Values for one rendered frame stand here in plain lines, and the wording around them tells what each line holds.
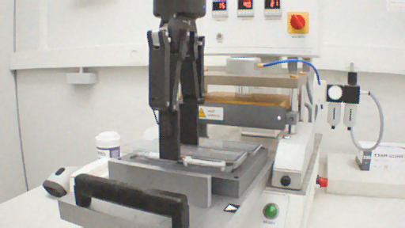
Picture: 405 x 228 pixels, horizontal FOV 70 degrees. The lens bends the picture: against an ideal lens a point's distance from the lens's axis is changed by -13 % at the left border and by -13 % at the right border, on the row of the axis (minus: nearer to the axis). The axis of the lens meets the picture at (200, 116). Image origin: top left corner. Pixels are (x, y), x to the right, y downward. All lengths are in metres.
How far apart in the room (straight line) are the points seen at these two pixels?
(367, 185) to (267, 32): 0.54
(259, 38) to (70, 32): 1.12
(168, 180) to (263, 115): 0.29
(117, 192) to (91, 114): 1.33
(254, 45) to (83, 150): 1.17
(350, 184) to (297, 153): 0.48
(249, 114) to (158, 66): 0.29
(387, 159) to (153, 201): 0.91
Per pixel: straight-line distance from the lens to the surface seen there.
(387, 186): 1.05
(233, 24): 0.90
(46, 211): 0.94
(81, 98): 1.71
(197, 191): 0.40
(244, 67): 0.71
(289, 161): 0.57
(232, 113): 0.66
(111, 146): 1.09
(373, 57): 1.25
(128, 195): 0.36
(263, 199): 0.58
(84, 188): 0.40
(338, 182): 1.03
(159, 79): 0.41
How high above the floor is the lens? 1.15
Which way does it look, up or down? 10 degrees down
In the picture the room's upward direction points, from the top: straight up
